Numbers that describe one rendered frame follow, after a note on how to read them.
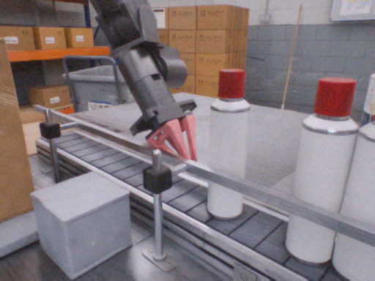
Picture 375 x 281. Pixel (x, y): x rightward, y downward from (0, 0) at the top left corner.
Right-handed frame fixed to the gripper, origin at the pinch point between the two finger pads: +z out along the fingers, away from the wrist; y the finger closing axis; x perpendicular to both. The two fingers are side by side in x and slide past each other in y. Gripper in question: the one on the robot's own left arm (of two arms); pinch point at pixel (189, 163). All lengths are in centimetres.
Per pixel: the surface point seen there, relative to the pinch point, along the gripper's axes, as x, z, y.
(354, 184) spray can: -20.7, 10.9, -1.5
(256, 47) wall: 171, -142, 399
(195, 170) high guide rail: -4.8, 1.7, -4.1
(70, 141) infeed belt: 33.1, -20.5, 0.1
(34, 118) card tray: 66, -44, 8
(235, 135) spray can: -11.1, 0.4, -1.1
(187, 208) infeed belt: 2.0, 5.9, -2.7
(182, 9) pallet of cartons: 148, -182, 244
